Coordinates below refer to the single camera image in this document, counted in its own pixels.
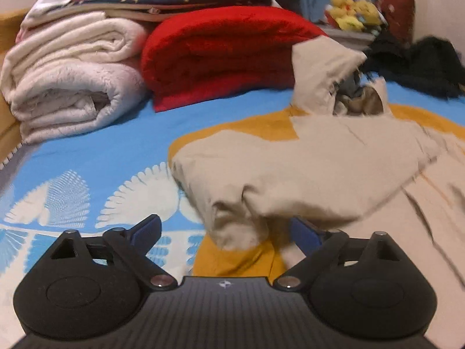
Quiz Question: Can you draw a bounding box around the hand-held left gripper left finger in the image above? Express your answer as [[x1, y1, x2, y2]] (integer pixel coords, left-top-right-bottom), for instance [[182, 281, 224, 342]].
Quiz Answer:
[[49, 214, 178, 292]]

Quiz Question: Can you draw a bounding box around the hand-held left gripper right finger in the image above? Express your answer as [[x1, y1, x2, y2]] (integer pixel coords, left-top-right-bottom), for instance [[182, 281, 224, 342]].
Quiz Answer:
[[272, 217, 408, 292]]

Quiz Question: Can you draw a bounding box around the beige and mustard garment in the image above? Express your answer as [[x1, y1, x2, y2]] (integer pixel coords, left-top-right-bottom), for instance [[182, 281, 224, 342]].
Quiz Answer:
[[168, 36, 465, 289]]

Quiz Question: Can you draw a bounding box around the blue printed bedsheet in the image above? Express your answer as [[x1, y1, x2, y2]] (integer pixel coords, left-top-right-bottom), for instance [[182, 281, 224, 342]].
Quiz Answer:
[[0, 79, 465, 339]]

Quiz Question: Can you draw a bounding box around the white fluffy folded blanket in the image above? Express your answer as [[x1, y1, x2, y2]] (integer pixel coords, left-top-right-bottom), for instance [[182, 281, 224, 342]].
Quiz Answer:
[[0, 11, 151, 145]]

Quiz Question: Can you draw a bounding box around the red folded blanket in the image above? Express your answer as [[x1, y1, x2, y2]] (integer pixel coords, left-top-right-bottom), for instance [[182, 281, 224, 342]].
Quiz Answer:
[[141, 6, 329, 113]]

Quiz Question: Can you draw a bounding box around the white window ledge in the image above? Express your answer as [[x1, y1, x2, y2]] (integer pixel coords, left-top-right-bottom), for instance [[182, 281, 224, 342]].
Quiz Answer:
[[320, 24, 376, 52]]

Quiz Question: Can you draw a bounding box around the black cloth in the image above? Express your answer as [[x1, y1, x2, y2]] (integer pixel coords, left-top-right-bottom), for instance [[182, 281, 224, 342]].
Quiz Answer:
[[361, 31, 465, 99]]

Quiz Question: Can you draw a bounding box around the yellow plush toy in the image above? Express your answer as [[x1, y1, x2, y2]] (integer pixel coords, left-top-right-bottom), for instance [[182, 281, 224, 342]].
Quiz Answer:
[[352, 0, 386, 27], [324, 0, 365, 32]]

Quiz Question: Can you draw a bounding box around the red bag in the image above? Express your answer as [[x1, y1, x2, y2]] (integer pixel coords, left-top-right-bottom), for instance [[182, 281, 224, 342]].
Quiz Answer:
[[378, 0, 415, 46]]

